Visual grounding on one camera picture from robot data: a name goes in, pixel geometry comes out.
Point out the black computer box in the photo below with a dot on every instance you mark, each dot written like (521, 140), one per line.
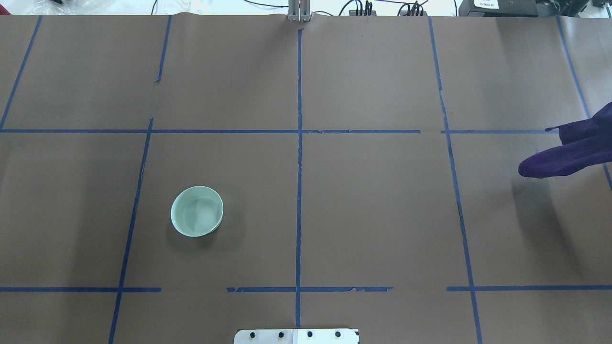
(511, 8)

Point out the light green bowl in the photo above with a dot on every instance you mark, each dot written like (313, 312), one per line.
(197, 211)

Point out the grey aluminium frame post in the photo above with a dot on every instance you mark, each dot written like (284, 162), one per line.
(299, 11)

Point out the black power strip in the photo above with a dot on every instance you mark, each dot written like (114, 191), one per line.
(363, 8)
(414, 9)

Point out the purple cloth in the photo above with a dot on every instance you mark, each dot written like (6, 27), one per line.
(583, 143)

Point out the black power strip left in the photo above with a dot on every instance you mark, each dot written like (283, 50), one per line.
(363, 8)

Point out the black power strip right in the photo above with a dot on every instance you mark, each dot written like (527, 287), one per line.
(414, 9)

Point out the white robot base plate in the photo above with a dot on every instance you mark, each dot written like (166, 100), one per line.
(298, 336)

